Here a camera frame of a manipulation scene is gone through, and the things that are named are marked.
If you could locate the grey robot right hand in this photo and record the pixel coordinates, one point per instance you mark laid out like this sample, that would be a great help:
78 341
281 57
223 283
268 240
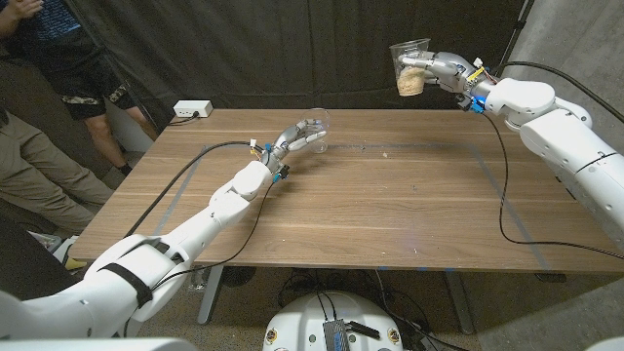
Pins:
448 70

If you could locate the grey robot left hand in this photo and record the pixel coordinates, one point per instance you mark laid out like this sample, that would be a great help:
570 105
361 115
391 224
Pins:
287 141

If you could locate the clear plastic cup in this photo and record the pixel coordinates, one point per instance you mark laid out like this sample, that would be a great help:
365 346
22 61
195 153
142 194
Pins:
319 145

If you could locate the clear cup with brown sugar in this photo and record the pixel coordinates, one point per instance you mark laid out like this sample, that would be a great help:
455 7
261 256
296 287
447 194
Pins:
410 80

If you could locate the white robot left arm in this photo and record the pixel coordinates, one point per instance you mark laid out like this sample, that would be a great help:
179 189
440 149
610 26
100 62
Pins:
195 234

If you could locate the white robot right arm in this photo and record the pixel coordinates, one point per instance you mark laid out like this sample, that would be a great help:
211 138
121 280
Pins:
560 127

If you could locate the black backdrop curtain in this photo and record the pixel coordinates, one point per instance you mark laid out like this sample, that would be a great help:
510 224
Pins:
317 49

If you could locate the white power strip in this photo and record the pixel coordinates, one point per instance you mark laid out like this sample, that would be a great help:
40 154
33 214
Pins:
192 108

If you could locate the round black floor fan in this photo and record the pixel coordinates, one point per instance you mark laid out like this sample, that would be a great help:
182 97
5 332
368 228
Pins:
239 275

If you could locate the white table leg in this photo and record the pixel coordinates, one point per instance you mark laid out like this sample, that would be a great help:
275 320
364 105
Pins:
210 297

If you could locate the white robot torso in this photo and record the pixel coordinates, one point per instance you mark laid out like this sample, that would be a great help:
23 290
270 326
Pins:
302 322

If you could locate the grey finned module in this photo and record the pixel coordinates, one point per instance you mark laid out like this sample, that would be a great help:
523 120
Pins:
336 336

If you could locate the person in black shorts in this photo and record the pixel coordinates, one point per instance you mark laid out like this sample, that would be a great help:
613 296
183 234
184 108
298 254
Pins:
73 63

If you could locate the grey table leg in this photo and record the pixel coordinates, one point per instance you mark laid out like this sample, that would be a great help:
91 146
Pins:
460 304

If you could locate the black power adapter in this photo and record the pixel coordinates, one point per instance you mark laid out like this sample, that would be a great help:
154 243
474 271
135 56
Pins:
429 343

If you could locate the person in khaki trousers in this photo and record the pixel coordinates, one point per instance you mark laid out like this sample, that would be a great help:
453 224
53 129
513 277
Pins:
29 166

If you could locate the black blue left wrist camera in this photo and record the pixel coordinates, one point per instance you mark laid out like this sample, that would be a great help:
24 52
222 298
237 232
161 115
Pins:
281 172

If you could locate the black blue wrist camera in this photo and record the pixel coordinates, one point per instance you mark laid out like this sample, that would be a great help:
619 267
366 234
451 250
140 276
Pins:
281 172
472 103

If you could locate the black blue right wrist camera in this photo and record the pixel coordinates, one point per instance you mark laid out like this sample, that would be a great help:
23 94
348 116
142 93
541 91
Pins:
472 103

